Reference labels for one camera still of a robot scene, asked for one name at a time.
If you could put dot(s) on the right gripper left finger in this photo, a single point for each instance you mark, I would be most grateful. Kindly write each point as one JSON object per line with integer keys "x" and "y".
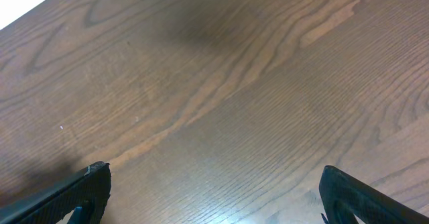
{"x": 84, "y": 195}

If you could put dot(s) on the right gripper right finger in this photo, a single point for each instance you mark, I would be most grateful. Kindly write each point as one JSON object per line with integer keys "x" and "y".
{"x": 347, "y": 200}

